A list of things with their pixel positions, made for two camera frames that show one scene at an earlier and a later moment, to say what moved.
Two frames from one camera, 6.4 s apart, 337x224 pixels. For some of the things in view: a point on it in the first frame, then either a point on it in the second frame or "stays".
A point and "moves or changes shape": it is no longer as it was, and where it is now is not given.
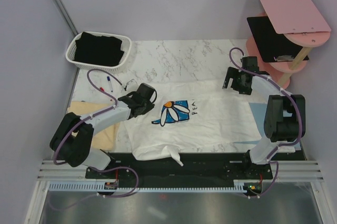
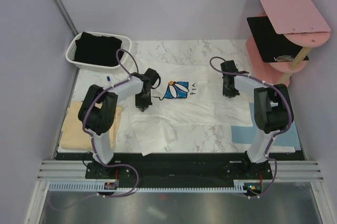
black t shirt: [100, 50] stays
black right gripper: [233, 72] -> [229, 94]
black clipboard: [273, 47] stays
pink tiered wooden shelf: [294, 14] stays
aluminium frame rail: [303, 171] stays
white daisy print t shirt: [195, 116] moves or changes shape
